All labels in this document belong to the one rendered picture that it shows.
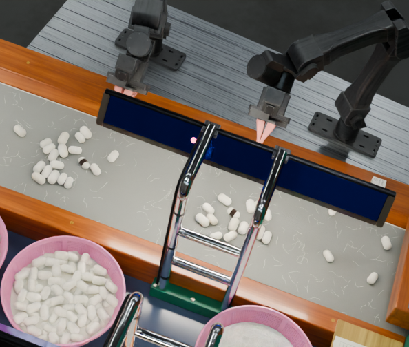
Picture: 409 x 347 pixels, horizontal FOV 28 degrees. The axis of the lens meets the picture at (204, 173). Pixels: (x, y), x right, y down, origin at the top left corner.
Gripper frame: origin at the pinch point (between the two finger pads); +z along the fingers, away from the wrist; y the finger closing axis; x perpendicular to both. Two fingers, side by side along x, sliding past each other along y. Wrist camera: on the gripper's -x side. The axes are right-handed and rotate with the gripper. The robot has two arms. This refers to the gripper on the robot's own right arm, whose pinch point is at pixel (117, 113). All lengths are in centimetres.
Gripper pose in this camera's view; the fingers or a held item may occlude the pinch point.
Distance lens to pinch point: 205.0
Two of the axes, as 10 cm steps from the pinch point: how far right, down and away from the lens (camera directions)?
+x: 1.0, -0.6, 9.9
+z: -3.3, 9.4, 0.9
